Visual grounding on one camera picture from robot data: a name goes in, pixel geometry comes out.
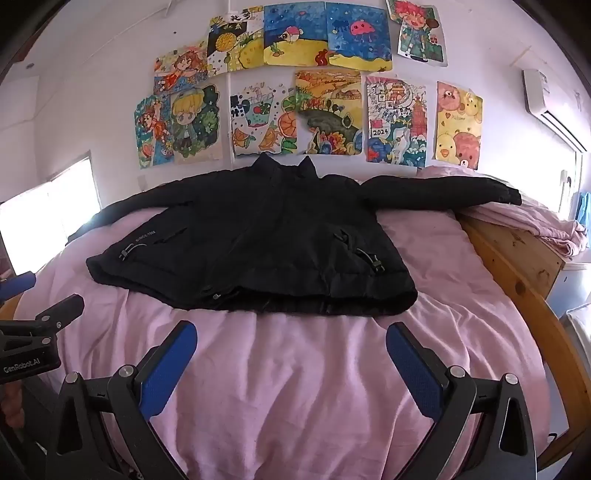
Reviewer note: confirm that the group of colourful wall drawings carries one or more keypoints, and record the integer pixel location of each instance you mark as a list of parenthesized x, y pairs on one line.
[(323, 92)]

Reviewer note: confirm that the person's left hand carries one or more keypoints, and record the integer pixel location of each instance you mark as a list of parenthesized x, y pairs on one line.
[(9, 406)]

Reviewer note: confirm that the black padded jacket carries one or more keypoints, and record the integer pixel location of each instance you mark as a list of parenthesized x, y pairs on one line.
[(258, 230)]

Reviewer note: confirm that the white cabinet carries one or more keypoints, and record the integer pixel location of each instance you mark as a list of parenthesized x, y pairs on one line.
[(575, 286)]

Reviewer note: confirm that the white air conditioner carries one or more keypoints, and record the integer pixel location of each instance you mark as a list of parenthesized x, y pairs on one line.
[(549, 101)]

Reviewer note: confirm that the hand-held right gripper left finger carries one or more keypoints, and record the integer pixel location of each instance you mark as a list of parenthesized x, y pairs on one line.
[(168, 369)]

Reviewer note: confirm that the blue cloth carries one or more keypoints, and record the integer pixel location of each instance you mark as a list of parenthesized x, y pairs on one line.
[(584, 207)]

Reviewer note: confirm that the white wall socket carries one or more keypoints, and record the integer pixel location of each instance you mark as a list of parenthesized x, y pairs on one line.
[(564, 176)]

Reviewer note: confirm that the bright window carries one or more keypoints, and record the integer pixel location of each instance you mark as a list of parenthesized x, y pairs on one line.
[(51, 207)]

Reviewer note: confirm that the wooden bed frame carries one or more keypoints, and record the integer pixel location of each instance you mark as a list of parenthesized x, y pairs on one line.
[(521, 258)]

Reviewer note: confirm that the pink bed sheet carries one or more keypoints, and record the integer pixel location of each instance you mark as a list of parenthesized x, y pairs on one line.
[(300, 369)]

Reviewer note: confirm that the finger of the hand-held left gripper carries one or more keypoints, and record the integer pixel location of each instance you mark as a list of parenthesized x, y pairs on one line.
[(16, 284), (60, 311)]

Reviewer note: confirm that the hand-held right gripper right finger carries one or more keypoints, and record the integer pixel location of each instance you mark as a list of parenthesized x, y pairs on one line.
[(415, 374)]

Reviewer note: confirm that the crumpled pink quilt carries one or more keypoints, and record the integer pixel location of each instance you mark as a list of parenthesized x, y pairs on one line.
[(531, 221)]

